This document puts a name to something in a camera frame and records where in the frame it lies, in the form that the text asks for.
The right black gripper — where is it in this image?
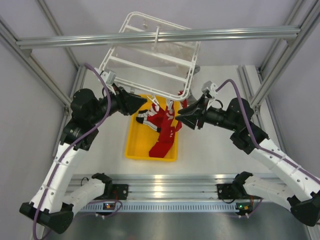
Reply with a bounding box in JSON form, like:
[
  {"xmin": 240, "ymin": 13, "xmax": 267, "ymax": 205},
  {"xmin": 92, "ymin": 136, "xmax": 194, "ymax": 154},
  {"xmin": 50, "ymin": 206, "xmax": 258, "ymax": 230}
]
[{"xmin": 175, "ymin": 94, "xmax": 239, "ymax": 132}]

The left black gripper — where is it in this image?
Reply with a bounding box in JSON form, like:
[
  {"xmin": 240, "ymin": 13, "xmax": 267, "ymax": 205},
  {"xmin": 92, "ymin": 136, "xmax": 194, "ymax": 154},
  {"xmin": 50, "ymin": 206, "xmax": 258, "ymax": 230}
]
[{"xmin": 88, "ymin": 82, "xmax": 147, "ymax": 125}]

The striped black white sock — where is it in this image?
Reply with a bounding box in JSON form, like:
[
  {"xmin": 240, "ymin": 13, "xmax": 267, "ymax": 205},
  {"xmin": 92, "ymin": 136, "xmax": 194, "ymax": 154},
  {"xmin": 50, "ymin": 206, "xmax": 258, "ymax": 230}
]
[{"xmin": 135, "ymin": 103, "xmax": 165, "ymax": 133}]

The white hanger clip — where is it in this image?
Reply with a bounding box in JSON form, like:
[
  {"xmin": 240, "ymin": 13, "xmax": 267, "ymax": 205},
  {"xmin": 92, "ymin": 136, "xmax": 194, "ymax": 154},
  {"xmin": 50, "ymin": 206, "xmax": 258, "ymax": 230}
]
[{"xmin": 147, "ymin": 94, "xmax": 160, "ymax": 106}]

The red sock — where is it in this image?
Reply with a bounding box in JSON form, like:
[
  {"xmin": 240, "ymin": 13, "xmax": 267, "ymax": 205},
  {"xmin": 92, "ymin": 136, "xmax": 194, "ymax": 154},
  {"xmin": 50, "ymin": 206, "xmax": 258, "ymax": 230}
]
[{"xmin": 149, "ymin": 104, "xmax": 182, "ymax": 158}]

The white plastic clip hanger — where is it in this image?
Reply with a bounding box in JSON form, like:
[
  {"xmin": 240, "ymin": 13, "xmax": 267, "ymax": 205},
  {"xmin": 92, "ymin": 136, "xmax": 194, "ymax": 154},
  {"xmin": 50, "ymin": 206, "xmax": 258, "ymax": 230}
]
[{"xmin": 99, "ymin": 11, "xmax": 201, "ymax": 102}]

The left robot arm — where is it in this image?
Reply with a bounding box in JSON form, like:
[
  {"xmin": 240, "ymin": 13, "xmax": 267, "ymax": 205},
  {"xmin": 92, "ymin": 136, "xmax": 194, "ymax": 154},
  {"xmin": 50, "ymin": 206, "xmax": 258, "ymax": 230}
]
[{"xmin": 19, "ymin": 86, "xmax": 148, "ymax": 234}]

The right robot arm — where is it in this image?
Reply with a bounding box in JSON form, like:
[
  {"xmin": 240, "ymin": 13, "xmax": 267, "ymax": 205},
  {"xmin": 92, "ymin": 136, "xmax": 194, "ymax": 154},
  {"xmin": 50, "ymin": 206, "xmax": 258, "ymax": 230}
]
[{"xmin": 176, "ymin": 96, "xmax": 320, "ymax": 227}]

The grey sock on hanger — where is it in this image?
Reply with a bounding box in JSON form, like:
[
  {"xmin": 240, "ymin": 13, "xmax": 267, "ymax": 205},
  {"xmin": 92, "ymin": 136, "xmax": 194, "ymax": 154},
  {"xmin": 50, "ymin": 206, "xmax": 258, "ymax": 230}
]
[{"xmin": 186, "ymin": 64, "xmax": 201, "ymax": 106}]

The yellow plastic tray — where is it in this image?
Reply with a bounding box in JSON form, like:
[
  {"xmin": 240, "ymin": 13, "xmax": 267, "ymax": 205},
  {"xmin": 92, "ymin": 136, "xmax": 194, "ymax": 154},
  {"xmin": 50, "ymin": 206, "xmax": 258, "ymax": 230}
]
[{"xmin": 125, "ymin": 95, "xmax": 180, "ymax": 162}]

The aluminium top crossbar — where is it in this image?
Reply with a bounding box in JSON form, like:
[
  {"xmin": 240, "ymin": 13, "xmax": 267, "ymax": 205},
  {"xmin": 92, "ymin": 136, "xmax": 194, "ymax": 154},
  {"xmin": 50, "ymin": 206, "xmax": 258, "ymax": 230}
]
[{"xmin": 16, "ymin": 25, "xmax": 301, "ymax": 49}]

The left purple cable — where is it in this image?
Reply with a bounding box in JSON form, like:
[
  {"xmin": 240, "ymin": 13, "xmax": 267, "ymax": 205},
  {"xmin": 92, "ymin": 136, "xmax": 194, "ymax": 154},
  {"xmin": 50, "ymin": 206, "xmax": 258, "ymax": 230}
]
[{"xmin": 31, "ymin": 63, "xmax": 118, "ymax": 240}]

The purple cable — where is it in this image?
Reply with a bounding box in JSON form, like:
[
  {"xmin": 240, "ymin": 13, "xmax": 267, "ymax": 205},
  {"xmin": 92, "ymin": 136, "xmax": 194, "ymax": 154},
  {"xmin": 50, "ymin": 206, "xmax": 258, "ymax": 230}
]
[
  {"xmin": 31, "ymin": 63, "xmax": 118, "ymax": 240},
  {"xmin": 216, "ymin": 79, "xmax": 320, "ymax": 181}
]

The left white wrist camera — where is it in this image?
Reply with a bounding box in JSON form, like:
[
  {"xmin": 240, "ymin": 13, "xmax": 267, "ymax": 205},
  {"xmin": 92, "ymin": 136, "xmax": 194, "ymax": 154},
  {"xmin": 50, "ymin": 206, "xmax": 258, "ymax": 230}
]
[{"xmin": 99, "ymin": 70, "xmax": 116, "ymax": 86}]

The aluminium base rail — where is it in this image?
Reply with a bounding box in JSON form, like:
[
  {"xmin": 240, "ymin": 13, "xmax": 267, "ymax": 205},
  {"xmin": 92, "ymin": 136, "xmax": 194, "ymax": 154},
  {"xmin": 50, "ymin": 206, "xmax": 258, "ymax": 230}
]
[{"xmin": 62, "ymin": 173, "xmax": 313, "ymax": 213}]

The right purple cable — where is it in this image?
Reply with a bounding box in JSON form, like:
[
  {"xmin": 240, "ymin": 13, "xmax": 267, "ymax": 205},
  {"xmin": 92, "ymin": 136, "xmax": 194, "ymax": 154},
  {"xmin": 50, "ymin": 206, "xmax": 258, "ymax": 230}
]
[{"xmin": 216, "ymin": 79, "xmax": 320, "ymax": 181}]

